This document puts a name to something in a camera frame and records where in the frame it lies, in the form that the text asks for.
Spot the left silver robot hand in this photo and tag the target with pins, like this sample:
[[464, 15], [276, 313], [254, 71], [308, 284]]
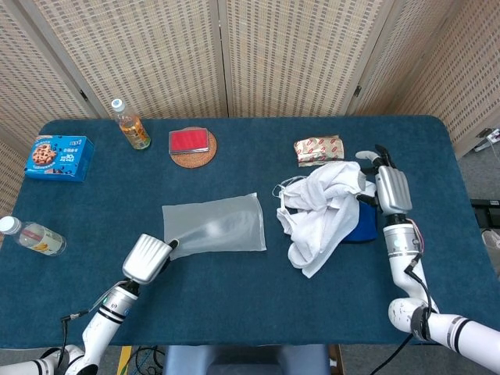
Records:
[[144, 259]]

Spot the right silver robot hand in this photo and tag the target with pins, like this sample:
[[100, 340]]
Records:
[[392, 189]]

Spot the white cloth garment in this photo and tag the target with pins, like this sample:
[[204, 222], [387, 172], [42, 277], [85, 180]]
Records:
[[332, 195]]

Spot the translucent white plastic bag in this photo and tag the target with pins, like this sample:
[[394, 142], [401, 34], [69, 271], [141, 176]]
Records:
[[218, 222]]

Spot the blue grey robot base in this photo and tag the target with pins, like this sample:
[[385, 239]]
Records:
[[242, 357]]

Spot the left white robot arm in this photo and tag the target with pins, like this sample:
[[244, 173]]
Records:
[[105, 324]]

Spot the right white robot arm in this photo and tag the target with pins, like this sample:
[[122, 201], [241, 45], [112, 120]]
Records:
[[402, 250]]

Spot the blue folded towel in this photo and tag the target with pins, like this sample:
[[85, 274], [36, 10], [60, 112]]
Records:
[[365, 230]]

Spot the foil wrapped burger packet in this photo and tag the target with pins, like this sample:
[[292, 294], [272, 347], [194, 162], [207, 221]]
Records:
[[318, 150]]

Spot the black floor device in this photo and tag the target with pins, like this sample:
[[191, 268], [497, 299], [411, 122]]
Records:
[[488, 203]]

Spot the dark blue table cover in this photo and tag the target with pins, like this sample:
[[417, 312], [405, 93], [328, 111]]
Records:
[[234, 297]]

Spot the round cork coaster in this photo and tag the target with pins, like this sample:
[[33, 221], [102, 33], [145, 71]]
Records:
[[195, 161]]

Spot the white crumpled floor item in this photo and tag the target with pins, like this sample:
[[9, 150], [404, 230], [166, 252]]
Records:
[[492, 239]]

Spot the clear water bottle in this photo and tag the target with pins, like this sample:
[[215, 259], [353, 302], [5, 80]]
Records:
[[35, 236]]

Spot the white power strip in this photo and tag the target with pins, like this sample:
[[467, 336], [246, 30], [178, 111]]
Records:
[[493, 136]]

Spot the red card case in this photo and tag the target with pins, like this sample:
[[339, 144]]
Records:
[[187, 140]]

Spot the orange drink bottle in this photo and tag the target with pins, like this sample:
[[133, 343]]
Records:
[[134, 133]]

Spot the blue cookie box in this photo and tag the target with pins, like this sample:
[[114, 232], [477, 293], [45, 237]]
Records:
[[58, 160]]

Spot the woven folding screen panel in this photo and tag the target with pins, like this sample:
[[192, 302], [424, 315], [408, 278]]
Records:
[[31, 78], [449, 58], [136, 58], [293, 58]]

